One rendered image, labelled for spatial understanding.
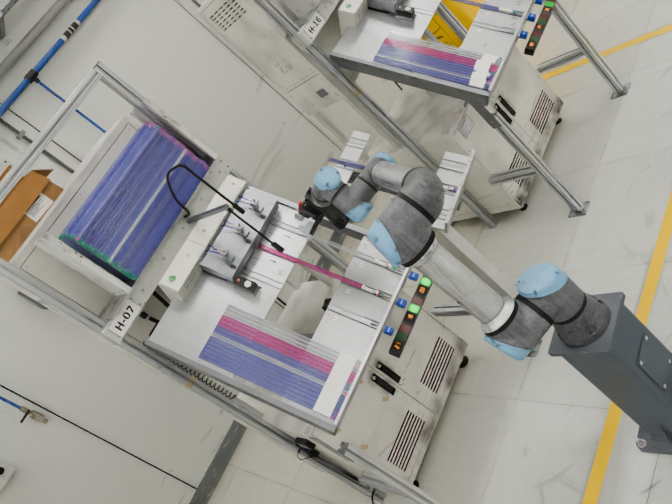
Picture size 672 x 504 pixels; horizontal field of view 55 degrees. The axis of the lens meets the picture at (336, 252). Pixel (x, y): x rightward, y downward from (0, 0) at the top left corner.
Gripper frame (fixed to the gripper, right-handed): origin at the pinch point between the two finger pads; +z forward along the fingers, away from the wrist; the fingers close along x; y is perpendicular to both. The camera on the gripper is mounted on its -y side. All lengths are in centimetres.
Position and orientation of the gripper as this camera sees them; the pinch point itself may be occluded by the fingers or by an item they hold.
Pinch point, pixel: (318, 225)
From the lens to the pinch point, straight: 226.6
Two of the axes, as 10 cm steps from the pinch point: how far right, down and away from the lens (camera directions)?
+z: -1.7, 3.6, 9.2
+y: -8.9, -4.6, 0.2
